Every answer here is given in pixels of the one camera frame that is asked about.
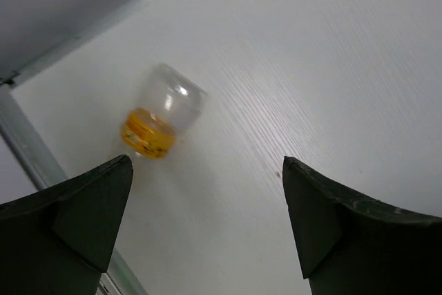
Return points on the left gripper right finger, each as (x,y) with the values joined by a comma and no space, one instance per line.
(350,243)

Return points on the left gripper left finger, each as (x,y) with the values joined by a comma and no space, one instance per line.
(60,240)

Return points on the clear bottle with yellow band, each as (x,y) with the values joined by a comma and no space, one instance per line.
(168,106)

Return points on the aluminium table front rail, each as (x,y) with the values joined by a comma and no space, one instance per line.
(44,171)

